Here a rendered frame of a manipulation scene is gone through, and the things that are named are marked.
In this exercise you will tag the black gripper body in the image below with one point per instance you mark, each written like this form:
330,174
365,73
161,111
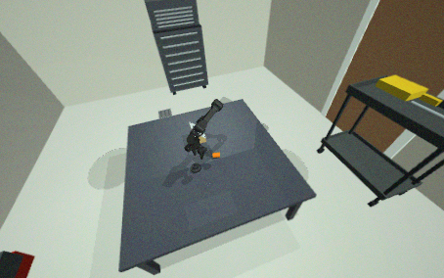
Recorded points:
199,149

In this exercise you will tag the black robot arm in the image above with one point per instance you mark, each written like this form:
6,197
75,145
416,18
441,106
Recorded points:
200,127

